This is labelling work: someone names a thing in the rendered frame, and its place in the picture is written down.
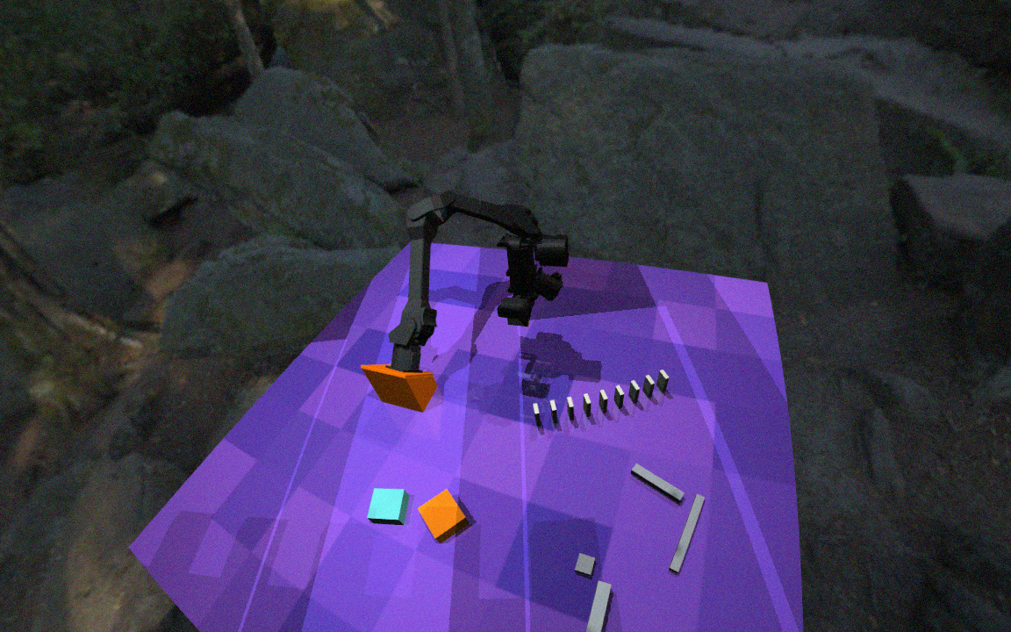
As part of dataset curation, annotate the teal rectangular block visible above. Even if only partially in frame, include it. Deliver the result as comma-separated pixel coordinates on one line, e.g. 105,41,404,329
367,488,410,525

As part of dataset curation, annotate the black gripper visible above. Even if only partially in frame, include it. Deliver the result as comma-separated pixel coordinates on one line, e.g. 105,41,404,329
497,264,540,326

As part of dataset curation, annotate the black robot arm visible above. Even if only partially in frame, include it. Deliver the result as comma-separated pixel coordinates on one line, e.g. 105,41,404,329
385,191,569,373

